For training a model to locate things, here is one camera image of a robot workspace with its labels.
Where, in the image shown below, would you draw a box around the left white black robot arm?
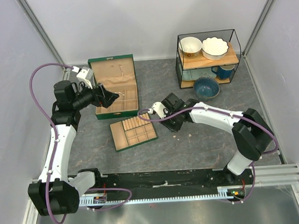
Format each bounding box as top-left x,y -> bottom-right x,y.
27,80 -> 119,216

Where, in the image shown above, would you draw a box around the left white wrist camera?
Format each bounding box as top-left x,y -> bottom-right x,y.
71,66 -> 94,89

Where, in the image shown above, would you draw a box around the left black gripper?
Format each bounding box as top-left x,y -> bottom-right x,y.
70,78 -> 119,111

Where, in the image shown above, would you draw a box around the green jewelry box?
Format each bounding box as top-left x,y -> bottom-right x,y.
88,54 -> 139,120

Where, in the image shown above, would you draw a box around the light blue cable duct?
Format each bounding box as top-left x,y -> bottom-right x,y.
79,188 -> 245,208

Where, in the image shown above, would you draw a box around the white scalloped dish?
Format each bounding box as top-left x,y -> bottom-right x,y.
202,37 -> 229,60

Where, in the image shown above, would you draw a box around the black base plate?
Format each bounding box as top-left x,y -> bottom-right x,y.
73,164 -> 257,207

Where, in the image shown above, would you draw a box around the blue ceramic bowl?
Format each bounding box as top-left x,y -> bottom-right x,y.
193,77 -> 220,101

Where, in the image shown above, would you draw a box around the white ceramic bowl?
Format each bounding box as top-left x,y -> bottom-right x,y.
178,36 -> 202,58

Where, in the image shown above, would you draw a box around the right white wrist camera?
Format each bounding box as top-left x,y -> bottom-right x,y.
148,102 -> 169,119

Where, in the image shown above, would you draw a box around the green jewelry tray insert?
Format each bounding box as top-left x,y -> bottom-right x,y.
110,116 -> 158,152

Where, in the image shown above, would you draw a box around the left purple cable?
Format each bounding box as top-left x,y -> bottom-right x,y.
28,58 -> 134,224

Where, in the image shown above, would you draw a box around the blue mug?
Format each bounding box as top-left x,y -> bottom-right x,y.
211,65 -> 235,80

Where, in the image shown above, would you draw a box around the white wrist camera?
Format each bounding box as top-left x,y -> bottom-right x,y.
148,102 -> 169,119
71,66 -> 94,89

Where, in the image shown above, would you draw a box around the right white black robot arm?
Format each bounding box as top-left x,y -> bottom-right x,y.
151,93 -> 273,185

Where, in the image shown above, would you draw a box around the black wire shelf rack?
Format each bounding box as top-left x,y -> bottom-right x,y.
175,29 -> 241,89

